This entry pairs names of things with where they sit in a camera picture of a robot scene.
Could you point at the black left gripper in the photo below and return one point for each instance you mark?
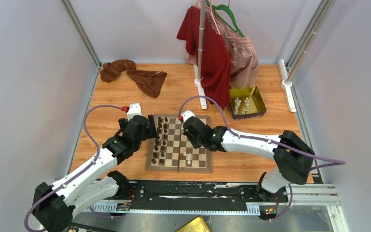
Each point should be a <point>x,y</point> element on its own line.
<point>150,132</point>

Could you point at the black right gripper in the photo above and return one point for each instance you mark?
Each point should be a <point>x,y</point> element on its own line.
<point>195,144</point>

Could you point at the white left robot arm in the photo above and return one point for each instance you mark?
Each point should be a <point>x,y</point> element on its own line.
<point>55,205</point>

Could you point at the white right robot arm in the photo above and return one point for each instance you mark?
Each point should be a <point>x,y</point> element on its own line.
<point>292,156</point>

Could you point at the wooden chess board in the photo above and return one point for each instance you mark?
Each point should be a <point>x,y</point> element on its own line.
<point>177,144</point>

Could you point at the white chess pieces in tray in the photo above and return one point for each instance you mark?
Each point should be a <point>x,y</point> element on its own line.
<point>241,106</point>

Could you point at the brown crumpled cloth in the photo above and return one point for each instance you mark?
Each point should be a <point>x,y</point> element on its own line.
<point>149,82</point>

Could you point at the yellow transparent tray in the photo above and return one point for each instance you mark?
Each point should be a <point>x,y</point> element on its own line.
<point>257,105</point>

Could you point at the red hanging shirt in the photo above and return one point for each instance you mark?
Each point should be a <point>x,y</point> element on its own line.
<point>216,64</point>

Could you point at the white clothes rack stand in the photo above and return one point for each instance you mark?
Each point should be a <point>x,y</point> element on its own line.
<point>198,66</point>

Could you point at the pink hanging garment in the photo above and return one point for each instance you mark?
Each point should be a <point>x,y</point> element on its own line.
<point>244,62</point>

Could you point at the yellow object at bottom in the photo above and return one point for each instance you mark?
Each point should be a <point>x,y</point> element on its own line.
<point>197,224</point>

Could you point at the white corner rack foot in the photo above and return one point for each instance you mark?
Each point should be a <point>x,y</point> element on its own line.
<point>286,86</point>

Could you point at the green clothes hanger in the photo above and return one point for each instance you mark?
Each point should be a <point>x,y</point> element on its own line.
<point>225,8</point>

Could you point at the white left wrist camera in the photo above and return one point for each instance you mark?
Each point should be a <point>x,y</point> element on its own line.
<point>134,109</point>

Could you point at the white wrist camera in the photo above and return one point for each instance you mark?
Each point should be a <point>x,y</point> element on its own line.
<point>186,115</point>
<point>134,109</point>

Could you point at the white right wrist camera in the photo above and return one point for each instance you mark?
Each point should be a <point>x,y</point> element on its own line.
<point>186,115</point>

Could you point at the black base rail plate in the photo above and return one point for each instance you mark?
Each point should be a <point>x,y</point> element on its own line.
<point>187,197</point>

